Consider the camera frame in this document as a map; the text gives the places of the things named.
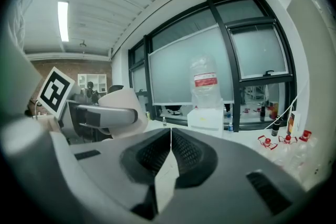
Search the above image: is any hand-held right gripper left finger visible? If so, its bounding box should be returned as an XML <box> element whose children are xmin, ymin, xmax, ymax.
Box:
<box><xmin>49</xmin><ymin>127</ymin><xmax>173</xmax><ymax>221</ymax></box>

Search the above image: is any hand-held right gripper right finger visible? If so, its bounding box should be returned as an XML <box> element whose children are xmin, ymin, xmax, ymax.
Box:
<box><xmin>167</xmin><ymin>127</ymin><xmax>307</xmax><ymax>221</ymax></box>

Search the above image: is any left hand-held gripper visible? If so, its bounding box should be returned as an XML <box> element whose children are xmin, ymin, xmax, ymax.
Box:
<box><xmin>36</xmin><ymin>66</ymin><xmax>139</xmax><ymax>137</ymax></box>

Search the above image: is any white water dispenser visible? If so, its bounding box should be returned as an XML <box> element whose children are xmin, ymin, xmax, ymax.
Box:
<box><xmin>186</xmin><ymin>105</ymin><xmax>224</xmax><ymax>139</ymax></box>

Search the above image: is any clear large water jug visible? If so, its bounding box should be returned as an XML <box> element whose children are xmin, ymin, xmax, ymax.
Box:
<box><xmin>188</xmin><ymin>54</ymin><xmax>224</xmax><ymax>111</ymax></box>

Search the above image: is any white cubby shelf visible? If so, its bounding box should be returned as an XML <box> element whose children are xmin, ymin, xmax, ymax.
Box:
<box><xmin>77</xmin><ymin>73</ymin><xmax>108</xmax><ymax>94</ymax></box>

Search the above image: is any black thermos flask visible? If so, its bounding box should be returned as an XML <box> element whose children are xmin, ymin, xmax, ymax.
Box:
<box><xmin>271</xmin><ymin>115</ymin><xmax>281</xmax><ymax>137</ymax></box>

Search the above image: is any person's grey shirt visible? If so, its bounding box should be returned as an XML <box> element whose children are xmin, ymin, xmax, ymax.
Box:
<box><xmin>0</xmin><ymin>31</ymin><xmax>53</xmax><ymax>174</ymax></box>

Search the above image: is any long ceiling light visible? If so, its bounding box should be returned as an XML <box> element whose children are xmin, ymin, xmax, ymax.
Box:
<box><xmin>57</xmin><ymin>1</ymin><xmax>70</xmax><ymax>43</ymax></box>

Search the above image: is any white cable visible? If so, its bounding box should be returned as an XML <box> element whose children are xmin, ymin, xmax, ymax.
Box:
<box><xmin>263</xmin><ymin>78</ymin><xmax>310</xmax><ymax>130</ymax></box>

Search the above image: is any black window frame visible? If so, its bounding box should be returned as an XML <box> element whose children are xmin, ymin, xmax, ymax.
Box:
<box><xmin>128</xmin><ymin>0</ymin><xmax>298</xmax><ymax>132</ymax></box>

